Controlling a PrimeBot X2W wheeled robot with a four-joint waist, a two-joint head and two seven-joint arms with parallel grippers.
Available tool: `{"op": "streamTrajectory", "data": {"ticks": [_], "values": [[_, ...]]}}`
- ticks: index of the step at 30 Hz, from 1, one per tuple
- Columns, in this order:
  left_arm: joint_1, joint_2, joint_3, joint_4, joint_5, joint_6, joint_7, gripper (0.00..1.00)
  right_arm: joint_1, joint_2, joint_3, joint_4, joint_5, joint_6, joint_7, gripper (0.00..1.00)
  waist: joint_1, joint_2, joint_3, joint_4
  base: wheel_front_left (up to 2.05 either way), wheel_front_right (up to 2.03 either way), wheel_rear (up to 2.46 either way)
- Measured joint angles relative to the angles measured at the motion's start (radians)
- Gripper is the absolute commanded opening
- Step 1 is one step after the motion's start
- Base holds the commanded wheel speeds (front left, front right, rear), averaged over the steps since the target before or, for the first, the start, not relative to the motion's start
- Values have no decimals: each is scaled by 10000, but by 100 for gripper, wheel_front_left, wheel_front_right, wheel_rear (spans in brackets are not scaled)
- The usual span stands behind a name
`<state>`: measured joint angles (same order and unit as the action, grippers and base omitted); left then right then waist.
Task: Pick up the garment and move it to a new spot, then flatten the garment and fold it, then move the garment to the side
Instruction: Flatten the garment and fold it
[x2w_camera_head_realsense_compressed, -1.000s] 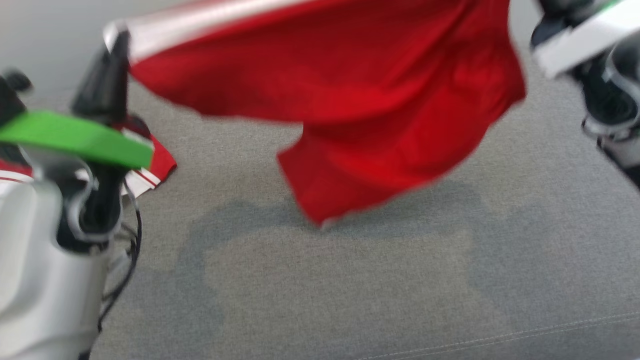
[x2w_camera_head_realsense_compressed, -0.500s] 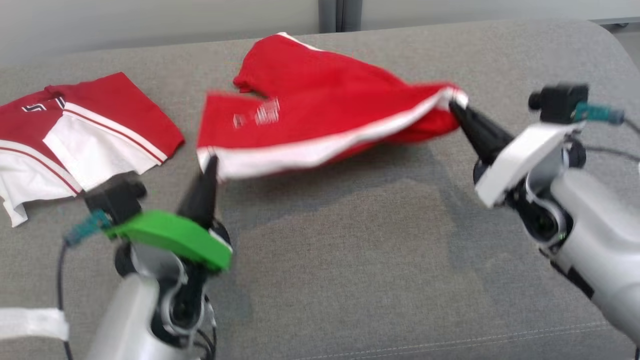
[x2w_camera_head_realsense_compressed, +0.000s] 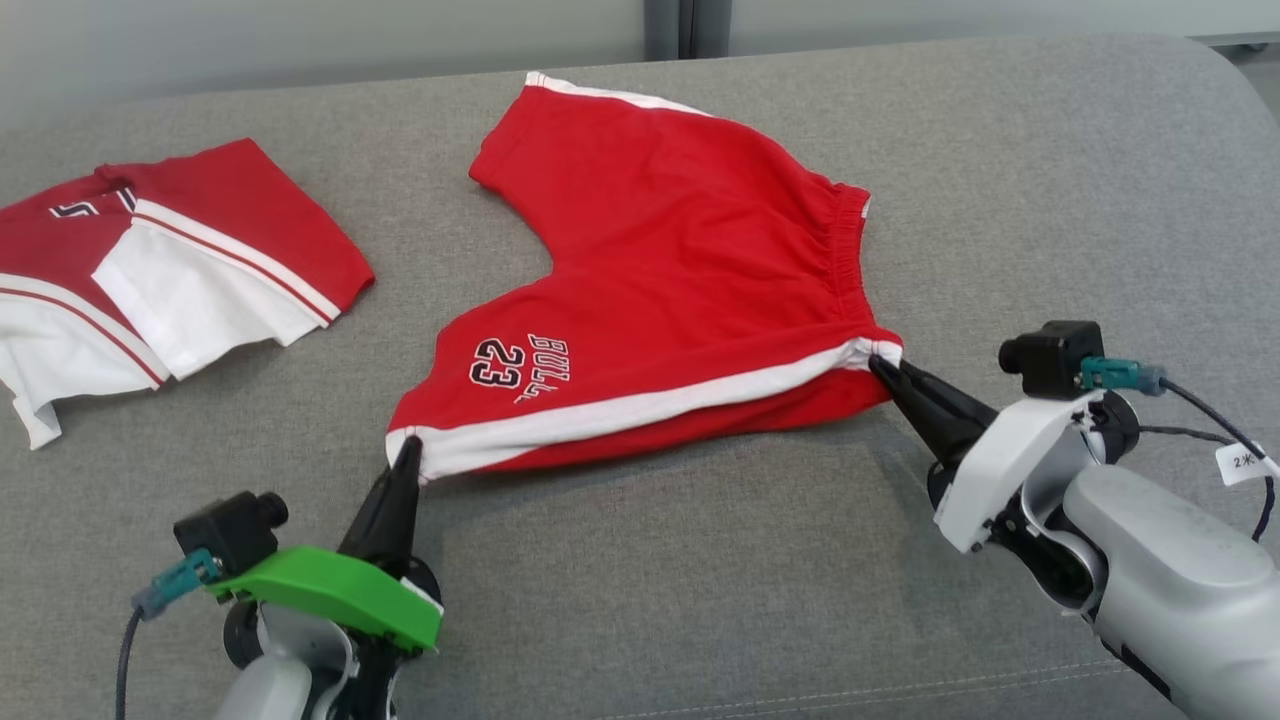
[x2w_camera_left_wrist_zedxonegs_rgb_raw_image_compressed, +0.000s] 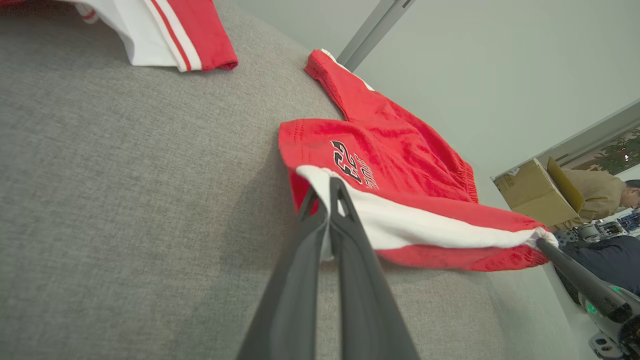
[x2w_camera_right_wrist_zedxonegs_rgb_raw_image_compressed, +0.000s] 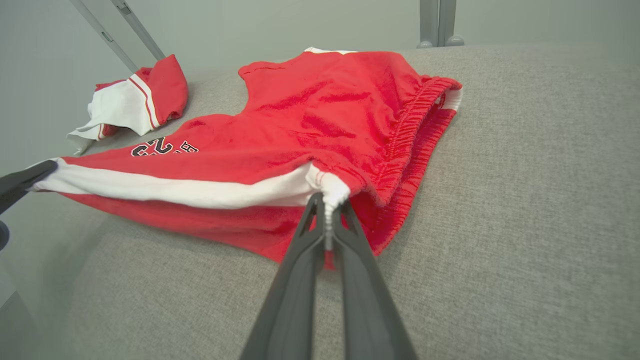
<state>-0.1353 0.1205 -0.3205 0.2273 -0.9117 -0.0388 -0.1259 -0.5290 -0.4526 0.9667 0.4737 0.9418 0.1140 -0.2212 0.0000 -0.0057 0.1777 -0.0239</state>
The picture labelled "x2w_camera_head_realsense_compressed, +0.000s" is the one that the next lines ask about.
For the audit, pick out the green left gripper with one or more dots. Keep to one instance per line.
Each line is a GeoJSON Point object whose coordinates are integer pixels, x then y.
{"type": "Point", "coordinates": [340, 595]}

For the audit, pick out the grey partition post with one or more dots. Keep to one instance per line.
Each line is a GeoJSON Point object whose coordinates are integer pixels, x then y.
{"type": "Point", "coordinates": [662, 25]}
{"type": "Point", "coordinates": [710, 25]}

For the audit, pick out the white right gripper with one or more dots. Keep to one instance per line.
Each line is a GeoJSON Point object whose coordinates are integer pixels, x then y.
{"type": "Point", "coordinates": [1010, 470]}

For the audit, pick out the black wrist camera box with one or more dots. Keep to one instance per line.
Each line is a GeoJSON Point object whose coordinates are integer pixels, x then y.
{"type": "Point", "coordinates": [230, 530]}
{"type": "Point", "coordinates": [1055, 355]}

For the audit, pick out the red white-striped Bulls shorts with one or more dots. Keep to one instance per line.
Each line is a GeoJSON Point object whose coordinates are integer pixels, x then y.
{"type": "Point", "coordinates": [680, 250]}

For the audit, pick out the grey partition foot rail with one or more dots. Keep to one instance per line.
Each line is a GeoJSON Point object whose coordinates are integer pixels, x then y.
{"type": "Point", "coordinates": [1240, 40]}

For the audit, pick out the red white Bulls jersey shirt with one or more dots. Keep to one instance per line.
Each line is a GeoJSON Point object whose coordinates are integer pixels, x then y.
{"type": "Point", "coordinates": [230, 200]}

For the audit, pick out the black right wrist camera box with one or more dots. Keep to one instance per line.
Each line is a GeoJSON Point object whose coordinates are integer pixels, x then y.
{"type": "Point", "coordinates": [1055, 355]}

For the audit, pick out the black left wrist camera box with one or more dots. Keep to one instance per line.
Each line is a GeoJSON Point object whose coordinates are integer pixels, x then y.
{"type": "Point", "coordinates": [230, 530]}

